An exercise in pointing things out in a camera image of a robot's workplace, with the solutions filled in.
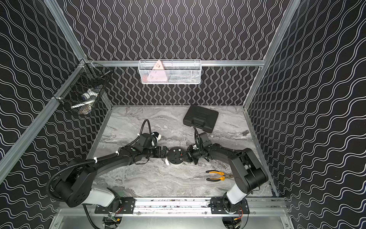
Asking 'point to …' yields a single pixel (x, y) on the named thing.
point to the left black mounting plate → (126, 205)
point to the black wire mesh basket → (81, 91)
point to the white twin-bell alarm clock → (173, 155)
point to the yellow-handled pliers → (226, 175)
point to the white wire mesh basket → (184, 71)
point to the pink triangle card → (157, 74)
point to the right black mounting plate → (217, 207)
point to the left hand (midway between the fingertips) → (165, 149)
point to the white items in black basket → (89, 98)
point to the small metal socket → (245, 132)
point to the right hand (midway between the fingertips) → (179, 157)
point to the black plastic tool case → (203, 119)
